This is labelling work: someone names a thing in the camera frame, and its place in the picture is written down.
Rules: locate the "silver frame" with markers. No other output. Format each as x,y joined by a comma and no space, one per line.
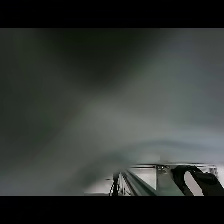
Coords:
141,186

